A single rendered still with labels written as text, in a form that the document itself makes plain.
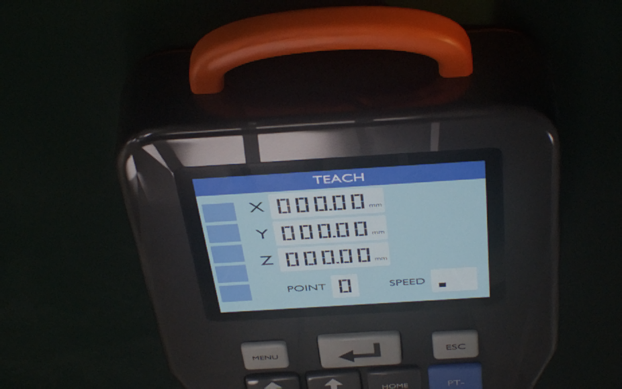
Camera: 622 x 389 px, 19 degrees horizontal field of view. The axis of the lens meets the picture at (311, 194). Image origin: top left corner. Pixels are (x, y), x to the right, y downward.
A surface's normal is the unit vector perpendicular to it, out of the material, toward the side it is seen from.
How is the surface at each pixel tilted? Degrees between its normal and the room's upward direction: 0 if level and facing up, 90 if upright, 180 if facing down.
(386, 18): 90
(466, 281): 0
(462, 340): 0
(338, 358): 0
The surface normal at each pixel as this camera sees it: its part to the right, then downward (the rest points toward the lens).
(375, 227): 0.00, 0.75
